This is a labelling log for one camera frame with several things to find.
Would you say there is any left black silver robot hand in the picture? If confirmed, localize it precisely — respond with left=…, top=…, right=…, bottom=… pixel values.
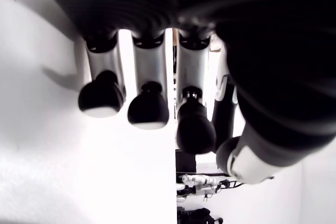
left=31, top=0, right=336, bottom=186

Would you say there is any black cabinet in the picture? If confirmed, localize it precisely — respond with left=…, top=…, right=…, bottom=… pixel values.
left=175, top=150, right=197, bottom=173

